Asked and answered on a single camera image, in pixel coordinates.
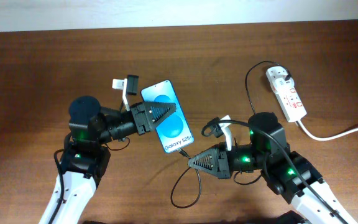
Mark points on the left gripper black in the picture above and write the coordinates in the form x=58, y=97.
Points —
x=141, y=112

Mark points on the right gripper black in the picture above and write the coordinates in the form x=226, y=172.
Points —
x=222, y=165

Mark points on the blue Galaxy smartphone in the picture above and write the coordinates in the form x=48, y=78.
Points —
x=174, y=132

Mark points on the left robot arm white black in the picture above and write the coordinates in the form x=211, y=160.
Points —
x=85, y=154

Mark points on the white power strip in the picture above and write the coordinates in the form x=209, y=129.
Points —
x=283, y=87

